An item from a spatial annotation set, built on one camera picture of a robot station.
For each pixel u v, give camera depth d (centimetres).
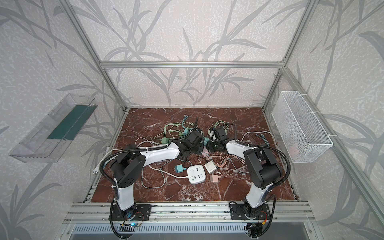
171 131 105
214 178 83
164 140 99
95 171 91
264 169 47
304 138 61
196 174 84
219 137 76
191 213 75
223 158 91
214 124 113
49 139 64
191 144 71
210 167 87
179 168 87
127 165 52
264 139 102
